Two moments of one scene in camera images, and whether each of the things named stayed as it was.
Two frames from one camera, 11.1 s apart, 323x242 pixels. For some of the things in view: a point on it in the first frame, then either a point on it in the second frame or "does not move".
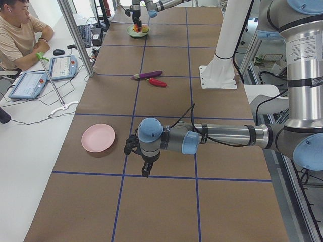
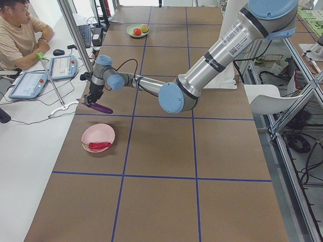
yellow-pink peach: (145, 28) does not move
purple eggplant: (143, 75) -> (96, 107)
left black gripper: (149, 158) -> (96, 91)
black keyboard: (85, 32) does not move
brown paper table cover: (214, 193) does not move
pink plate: (98, 137) does not move
